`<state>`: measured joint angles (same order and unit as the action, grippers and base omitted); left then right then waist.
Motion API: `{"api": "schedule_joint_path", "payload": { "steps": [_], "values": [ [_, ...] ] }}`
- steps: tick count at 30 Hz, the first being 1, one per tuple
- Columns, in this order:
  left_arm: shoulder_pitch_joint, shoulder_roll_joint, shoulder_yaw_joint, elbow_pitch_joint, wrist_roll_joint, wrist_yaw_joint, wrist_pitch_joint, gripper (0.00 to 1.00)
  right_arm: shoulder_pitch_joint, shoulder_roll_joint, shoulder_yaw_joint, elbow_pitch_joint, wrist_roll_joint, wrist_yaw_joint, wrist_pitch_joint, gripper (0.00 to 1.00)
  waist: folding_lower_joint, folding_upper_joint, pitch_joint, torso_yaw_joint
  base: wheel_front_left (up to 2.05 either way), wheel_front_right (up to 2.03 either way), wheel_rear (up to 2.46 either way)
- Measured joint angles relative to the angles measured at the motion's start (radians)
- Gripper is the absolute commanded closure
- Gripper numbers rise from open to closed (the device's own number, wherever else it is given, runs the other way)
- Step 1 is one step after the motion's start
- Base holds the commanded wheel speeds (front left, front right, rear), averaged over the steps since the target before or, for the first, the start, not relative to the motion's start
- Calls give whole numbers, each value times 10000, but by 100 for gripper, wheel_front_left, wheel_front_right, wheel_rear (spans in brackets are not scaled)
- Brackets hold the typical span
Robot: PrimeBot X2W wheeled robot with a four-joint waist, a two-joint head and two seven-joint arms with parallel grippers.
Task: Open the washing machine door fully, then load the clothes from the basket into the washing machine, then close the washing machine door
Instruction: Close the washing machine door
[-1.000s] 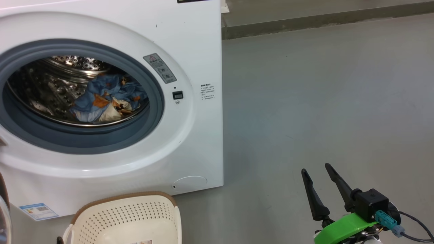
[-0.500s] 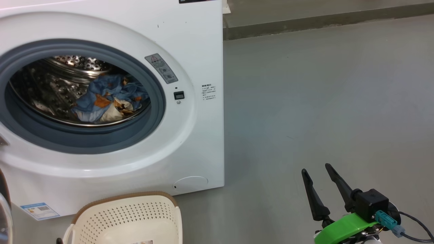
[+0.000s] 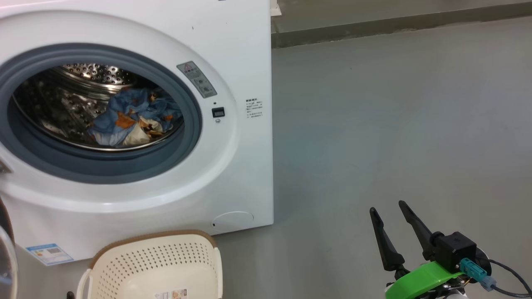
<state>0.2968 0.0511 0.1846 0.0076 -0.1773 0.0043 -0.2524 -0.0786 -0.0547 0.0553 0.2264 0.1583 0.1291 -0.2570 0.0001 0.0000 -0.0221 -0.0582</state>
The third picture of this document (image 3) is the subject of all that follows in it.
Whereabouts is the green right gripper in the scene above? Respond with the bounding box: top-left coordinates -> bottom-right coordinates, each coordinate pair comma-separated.
369,201 -> 473,299

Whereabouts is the blue cartoon garment cream lining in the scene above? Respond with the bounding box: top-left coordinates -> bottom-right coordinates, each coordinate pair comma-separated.
87,111 -> 175,148

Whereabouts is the blue cartoon print garment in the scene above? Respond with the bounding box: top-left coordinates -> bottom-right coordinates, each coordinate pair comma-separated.
106,86 -> 184,127

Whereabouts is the cream perforated laundry basket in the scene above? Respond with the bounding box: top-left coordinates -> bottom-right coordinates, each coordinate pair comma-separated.
76,230 -> 224,299

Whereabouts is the basket product label sticker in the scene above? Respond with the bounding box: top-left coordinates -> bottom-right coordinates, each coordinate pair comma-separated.
154,289 -> 188,299

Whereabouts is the white front-load washing machine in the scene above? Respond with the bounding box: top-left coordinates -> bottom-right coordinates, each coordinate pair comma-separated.
0,0 -> 274,263

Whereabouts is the blue energy label sticker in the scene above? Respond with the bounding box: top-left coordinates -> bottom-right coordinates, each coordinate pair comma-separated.
26,243 -> 74,267

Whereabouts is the round white filter cover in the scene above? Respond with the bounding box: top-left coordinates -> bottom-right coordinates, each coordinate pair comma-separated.
211,211 -> 254,230

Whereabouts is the grey warning sticker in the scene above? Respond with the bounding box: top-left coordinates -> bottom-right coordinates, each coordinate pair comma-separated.
177,61 -> 218,99

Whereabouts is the teal plug right camera cable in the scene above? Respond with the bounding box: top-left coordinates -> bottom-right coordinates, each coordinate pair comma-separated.
459,257 -> 532,298

